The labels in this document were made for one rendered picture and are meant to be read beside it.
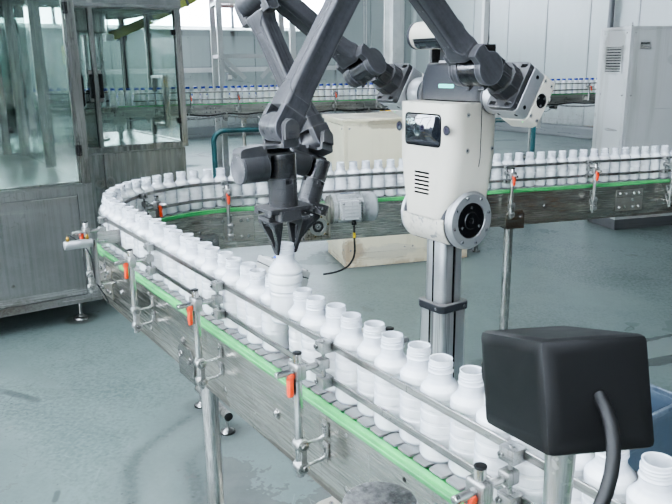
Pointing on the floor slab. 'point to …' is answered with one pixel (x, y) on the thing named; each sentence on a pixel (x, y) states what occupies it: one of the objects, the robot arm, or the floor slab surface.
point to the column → (394, 31)
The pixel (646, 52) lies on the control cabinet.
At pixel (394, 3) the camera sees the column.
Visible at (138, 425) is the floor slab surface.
